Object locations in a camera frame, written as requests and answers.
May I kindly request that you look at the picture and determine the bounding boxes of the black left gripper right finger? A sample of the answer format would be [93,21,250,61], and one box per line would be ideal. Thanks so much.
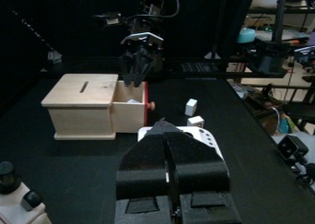
[165,130,245,224]

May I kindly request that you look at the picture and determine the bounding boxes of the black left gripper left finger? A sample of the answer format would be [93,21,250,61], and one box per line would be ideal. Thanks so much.
[115,119,174,224]

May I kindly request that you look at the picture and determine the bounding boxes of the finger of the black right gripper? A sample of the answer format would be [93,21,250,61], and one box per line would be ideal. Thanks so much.
[134,46,161,85]
[118,48,142,88]

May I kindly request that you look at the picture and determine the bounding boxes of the white toy sushi piece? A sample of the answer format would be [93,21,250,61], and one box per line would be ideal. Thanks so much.
[183,98,199,117]
[186,115,206,129]

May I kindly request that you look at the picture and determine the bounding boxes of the white plastic tray with holes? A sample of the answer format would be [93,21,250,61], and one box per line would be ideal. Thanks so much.
[137,125,226,161]

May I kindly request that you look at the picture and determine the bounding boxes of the red box part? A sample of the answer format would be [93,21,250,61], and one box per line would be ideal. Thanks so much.
[110,79,158,135]

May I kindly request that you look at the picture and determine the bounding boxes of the wooden box with coin slot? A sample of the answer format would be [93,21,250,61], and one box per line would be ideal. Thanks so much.
[41,73,121,141]

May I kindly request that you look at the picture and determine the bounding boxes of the black stand pole with base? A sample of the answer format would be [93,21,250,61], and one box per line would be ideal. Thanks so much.
[203,0,229,60]

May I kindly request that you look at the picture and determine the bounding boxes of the black power adapter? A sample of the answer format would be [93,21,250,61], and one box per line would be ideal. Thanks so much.
[276,134,312,161]

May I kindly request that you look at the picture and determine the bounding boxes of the teal cup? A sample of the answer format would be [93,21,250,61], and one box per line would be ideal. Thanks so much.
[237,27,260,44]

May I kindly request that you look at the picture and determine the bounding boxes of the black storage bin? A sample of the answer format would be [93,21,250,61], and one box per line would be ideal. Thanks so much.
[245,42,290,79]

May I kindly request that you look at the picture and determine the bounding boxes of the white toy with black knobs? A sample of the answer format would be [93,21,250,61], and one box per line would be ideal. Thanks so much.
[0,160,54,224]

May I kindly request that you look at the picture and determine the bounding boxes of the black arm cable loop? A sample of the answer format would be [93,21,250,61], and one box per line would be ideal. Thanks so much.
[162,0,182,19]

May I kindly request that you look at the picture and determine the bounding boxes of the small grey clamp mount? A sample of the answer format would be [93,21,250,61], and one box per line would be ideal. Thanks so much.
[46,49,65,65]

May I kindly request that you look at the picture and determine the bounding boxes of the black cable bundle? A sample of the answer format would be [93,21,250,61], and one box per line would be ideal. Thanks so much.
[289,155,315,192]

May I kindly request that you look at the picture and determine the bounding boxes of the black metal shelf frame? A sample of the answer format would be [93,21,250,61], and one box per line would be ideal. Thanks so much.
[229,0,315,81]

